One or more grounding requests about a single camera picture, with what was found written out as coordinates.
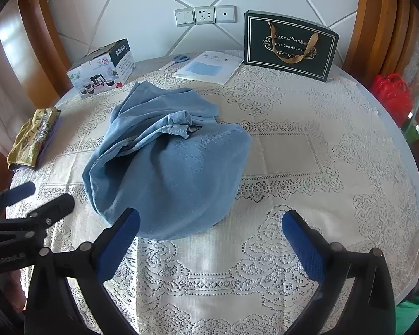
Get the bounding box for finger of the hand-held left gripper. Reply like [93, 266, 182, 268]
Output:
[0, 194, 75, 252]
[0, 181, 36, 217]

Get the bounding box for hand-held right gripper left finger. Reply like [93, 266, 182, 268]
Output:
[24, 207, 141, 335]

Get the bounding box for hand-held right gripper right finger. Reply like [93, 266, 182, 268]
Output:
[282, 210, 396, 335]

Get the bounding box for blue polo shirt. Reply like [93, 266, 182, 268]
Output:
[82, 81, 254, 241]

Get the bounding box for gold snack packet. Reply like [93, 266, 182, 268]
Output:
[7, 107, 62, 171]

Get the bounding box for purple packet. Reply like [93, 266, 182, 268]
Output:
[35, 113, 63, 172]

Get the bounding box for cream lace tablecloth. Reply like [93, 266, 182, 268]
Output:
[5, 56, 419, 335]

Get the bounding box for green cloth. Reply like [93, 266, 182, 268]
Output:
[396, 286, 419, 335]

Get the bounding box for tea set cardboard box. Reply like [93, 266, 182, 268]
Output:
[67, 38, 135, 99]

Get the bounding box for red plastic bag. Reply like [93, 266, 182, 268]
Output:
[371, 73, 413, 126]

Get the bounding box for white booklet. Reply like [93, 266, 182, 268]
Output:
[172, 51, 244, 85]

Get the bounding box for blue-handled scissors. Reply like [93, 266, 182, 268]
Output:
[159, 54, 190, 70]

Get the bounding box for white double wall switch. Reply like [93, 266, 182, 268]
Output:
[175, 8, 195, 27]

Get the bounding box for white wall socket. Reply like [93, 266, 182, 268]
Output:
[195, 6, 215, 25]

